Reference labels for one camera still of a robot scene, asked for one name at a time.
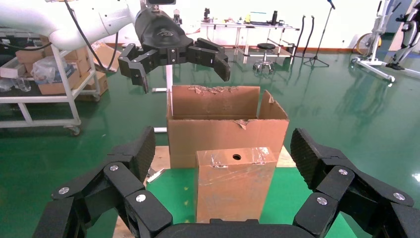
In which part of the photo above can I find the flattened cardboard sheet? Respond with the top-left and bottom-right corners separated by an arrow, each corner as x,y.
91,41 -> 123,73

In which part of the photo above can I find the white background work table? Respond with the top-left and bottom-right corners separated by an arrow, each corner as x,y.
200,21 -> 301,64

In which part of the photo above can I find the clear plastic bag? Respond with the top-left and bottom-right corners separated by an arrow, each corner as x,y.
31,55 -> 71,84

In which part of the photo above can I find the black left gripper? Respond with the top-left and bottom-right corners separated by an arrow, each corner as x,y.
118,8 -> 231,94

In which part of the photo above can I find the white wheeled support stand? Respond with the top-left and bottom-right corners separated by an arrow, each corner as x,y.
350,0 -> 396,83

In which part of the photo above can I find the black tripod microphone stand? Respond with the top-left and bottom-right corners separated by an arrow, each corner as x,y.
303,0 -> 336,68

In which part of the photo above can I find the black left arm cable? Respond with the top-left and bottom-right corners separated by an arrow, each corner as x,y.
64,0 -> 119,72

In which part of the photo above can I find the black curved pole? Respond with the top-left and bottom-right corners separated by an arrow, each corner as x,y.
293,14 -> 307,58
302,14 -> 315,57

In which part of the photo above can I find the yellow round wheel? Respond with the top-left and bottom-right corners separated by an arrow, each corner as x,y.
356,33 -> 383,57

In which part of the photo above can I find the black round stool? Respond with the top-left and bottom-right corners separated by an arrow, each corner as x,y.
253,43 -> 276,73

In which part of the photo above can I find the white metal table frame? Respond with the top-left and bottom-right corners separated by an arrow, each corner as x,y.
152,64 -> 174,134

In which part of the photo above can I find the clear plastic bottle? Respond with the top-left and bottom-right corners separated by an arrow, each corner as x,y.
11,76 -> 32,93

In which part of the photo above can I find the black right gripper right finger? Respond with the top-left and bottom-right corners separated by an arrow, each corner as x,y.
290,128 -> 420,238

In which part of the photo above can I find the white wheeled shelf cart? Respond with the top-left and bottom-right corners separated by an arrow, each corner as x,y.
0,44 -> 101,137

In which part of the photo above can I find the flat white box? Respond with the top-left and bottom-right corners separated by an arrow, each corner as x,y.
0,57 -> 28,79

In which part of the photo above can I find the large open torn carton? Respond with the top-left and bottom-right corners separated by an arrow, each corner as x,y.
166,85 -> 290,170

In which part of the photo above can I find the silver metal cloth clip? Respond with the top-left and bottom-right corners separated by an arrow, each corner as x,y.
147,168 -> 165,183

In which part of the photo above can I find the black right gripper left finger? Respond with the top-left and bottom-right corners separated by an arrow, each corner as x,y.
33,126 -> 173,238

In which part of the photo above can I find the black white humanoid robot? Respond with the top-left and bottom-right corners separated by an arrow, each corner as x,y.
385,0 -> 420,71

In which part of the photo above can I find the green table cloth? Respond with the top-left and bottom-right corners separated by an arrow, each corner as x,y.
146,167 -> 358,238

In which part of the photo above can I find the brown cardboard storage box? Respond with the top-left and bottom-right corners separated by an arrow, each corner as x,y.
37,67 -> 81,96
14,46 -> 45,64
74,70 -> 109,101
64,47 -> 91,76

